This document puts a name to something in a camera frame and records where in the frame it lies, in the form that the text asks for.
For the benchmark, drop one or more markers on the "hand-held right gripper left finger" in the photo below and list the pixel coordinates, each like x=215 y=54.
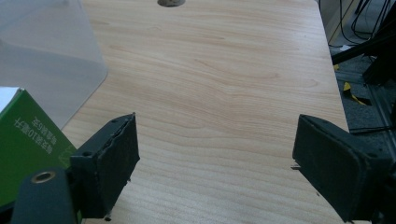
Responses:
x=106 y=161

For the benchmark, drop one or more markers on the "black metal stand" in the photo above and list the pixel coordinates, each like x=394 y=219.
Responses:
x=358 y=51

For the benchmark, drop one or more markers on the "grey round object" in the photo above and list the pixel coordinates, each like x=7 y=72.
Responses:
x=171 y=2

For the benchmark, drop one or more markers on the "green white medicine box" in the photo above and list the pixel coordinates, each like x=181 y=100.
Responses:
x=28 y=140

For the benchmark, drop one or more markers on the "metal floor rail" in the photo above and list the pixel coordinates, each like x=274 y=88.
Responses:
x=383 y=102

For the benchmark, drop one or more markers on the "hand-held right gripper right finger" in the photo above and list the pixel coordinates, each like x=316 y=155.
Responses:
x=336 y=168

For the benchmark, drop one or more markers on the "yellow black tape piece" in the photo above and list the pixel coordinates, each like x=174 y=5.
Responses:
x=347 y=86

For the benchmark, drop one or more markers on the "clear plastic storage box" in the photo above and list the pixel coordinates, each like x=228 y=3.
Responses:
x=46 y=46

